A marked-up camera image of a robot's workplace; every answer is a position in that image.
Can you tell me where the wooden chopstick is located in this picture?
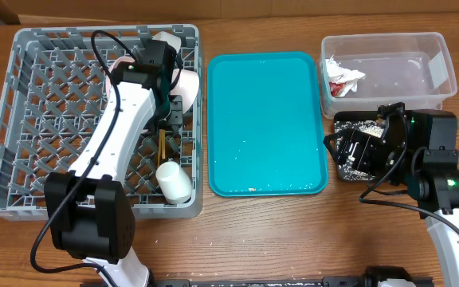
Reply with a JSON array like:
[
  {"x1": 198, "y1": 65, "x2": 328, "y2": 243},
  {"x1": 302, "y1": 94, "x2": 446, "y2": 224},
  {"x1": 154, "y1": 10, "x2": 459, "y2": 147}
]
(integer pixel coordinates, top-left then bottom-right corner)
[
  {"x1": 157, "y1": 129, "x2": 165, "y2": 167},
  {"x1": 159, "y1": 129, "x2": 166, "y2": 160}
]

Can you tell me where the small white bowl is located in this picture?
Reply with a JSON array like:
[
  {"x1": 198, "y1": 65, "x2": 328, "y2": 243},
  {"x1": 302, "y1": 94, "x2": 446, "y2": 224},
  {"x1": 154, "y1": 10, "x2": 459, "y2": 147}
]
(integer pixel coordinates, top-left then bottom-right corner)
[{"x1": 171, "y1": 69, "x2": 200, "y2": 113}]

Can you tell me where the white cup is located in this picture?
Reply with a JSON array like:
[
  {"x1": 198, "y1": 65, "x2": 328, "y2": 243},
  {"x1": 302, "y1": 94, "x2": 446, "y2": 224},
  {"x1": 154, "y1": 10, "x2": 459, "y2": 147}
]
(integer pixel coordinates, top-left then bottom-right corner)
[{"x1": 155, "y1": 161, "x2": 192, "y2": 204}]

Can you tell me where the red white wrapper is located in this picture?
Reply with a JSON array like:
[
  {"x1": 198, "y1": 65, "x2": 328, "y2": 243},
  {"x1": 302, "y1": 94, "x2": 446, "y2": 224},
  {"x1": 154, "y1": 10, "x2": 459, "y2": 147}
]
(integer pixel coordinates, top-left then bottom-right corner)
[{"x1": 325, "y1": 57, "x2": 366, "y2": 97}]

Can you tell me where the grey bowl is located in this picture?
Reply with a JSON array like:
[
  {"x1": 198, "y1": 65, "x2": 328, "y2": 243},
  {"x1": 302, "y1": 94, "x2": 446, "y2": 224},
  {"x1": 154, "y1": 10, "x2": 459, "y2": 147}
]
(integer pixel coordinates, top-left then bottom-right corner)
[{"x1": 152, "y1": 31, "x2": 182, "y2": 53}]

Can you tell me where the large white plate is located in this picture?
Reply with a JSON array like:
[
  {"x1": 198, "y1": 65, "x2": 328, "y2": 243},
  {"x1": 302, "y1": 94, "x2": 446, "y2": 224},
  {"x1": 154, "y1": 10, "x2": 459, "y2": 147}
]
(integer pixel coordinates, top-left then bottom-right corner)
[{"x1": 105, "y1": 56, "x2": 135, "y2": 99}]

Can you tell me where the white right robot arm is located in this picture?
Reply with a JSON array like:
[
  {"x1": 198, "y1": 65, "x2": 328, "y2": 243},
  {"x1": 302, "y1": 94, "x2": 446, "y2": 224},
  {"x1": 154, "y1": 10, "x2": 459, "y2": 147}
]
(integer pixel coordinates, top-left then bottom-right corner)
[{"x1": 324, "y1": 108, "x2": 459, "y2": 286}]

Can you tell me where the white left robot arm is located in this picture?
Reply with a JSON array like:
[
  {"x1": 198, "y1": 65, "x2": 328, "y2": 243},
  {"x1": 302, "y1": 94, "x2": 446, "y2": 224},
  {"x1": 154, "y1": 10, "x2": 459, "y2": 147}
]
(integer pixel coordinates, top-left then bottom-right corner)
[{"x1": 30, "y1": 34, "x2": 182, "y2": 286}]

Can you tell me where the spilled rice pile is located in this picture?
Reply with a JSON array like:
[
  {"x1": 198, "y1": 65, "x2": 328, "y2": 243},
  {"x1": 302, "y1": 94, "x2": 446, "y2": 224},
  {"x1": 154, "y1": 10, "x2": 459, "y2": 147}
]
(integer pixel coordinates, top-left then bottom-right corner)
[{"x1": 334, "y1": 120, "x2": 384, "y2": 137}]

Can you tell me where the black tray bin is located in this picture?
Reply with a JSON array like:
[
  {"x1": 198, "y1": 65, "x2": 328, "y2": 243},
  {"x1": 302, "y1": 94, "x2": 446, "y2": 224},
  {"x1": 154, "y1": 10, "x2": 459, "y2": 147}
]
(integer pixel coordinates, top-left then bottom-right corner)
[{"x1": 332, "y1": 110, "x2": 414, "y2": 184}]

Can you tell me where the clear plastic bin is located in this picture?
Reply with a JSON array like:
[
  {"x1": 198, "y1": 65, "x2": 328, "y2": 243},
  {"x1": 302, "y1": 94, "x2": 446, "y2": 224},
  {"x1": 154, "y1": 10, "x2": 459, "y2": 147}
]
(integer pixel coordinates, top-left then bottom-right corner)
[{"x1": 317, "y1": 32, "x2": 457, "y2": 119}]

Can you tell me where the teal plastic tray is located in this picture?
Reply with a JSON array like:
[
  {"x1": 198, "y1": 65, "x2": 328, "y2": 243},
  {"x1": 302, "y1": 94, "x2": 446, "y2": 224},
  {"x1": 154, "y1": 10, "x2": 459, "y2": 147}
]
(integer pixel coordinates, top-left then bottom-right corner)
[{"x1": 206, "y1": 52, "x2": 329, "y2": 198}]

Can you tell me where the grey dish rack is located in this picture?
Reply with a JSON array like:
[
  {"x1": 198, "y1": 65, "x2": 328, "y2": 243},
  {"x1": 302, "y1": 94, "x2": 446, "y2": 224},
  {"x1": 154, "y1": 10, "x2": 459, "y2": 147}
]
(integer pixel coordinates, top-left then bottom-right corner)
[{"x1": 0, "y1": 24, "x2": 203, "y2": 221}]

